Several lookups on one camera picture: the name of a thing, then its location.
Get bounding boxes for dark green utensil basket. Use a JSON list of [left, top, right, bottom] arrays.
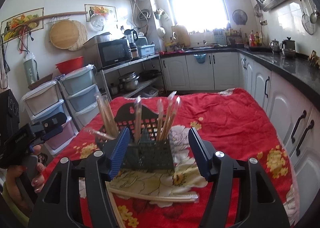
[[94, 102, 176, 172]]

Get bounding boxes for left hand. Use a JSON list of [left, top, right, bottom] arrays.
[[3, 143, 46, 215]]

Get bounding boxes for wrapped chopsticks on cloth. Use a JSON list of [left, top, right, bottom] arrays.
[[84, 128, 116, 141]]

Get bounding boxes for red floral tablecloth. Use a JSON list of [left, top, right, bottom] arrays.
[[41, 88, 297, 227]]

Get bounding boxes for pastel drawer tower left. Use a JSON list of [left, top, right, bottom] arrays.
[[21, 80, 78, 156]]

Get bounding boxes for pastel drawer tower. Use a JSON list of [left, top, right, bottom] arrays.
[[21, 80, 78, 156], [59, 64, 100, 131]]

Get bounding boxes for chopsticks pair lower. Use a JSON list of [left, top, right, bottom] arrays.
[[107, 186, 199, 203]]

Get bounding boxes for loose chopsticks pair front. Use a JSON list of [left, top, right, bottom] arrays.
[[107, 190, 126, 228]]

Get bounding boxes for stainless steel pot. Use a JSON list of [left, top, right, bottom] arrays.
[[118, 72, 139, 92]]

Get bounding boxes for green thermos bag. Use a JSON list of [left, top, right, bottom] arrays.
[[23, 52, 40, 85]]

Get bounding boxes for pastel drawer tower right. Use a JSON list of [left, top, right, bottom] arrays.
[[59, 64, 100, 131]]

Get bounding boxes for metal shelf rack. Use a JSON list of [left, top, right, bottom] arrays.
[[97, 54, 163, 101]]

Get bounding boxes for red plastic basin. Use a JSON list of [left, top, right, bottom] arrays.
[[55, 56, 84, 75]]

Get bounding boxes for blue hanging bin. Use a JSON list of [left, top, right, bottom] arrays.
[[194, 54, 206, 64]]

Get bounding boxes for white lower cabinets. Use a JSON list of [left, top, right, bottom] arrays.
[[162, 52, 319, 221]]

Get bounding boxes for black microwave oven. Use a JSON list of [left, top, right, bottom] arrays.
[[83, 32, 131, 70]]

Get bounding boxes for blue storage box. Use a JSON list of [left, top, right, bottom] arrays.
[[137, 45, 155, 57]]

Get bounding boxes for fruit picture left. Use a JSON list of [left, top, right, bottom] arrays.
[[1, 7, 44, 43]]

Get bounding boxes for fruit picture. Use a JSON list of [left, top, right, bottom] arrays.
[[1, 7, 44, 43], [85, 4, 117, 22]]

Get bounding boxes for round bamboo tray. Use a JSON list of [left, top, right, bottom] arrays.
[[49, 20, 88, 51]]

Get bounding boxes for long wooden rolling pin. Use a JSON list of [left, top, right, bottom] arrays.
[[1, 8, 87, 35]]

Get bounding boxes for wooden cutting board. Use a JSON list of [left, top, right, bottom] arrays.
[[171, 25, 191, 47]]

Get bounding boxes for black blender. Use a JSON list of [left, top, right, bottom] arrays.
[[124, 29, 139, 60]]

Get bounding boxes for steel kettle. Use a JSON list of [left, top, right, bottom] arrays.
[[269, 39, 280, 54]]

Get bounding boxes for black countertop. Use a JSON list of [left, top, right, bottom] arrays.
[[159, 47, 319, 109]]

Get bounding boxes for dark kettle pot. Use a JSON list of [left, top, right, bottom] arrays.
[[281, 37, 296, 58]]

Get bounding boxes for fruit picture right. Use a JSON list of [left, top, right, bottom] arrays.
[[85, 4, 117, 22]]

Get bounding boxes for window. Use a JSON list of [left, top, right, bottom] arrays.
[[169, 0, 229, 33]]

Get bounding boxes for hanging strainer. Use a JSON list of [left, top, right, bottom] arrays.
[[299, 0, 318, 35]]

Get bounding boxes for hanging ladle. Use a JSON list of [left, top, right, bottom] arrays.
[[303, 0, 319, 25]]

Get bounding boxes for small wall fan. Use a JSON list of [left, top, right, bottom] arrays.
[[232, 9, 248, 25]]

